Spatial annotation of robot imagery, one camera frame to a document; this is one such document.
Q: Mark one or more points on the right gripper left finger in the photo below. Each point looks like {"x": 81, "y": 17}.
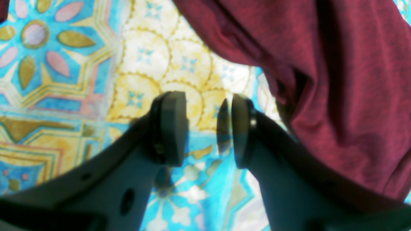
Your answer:
{"x": 109, "y": 192}

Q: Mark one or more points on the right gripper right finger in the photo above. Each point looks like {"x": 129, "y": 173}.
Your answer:
{"x": 300, "y": 193}

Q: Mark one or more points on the dark red t-shirt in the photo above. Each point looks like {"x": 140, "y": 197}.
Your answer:
{"x": 339, "y": 69}

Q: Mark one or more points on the patterned tablecloth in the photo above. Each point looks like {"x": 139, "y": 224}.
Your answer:
{"x": 77, "y": 74}

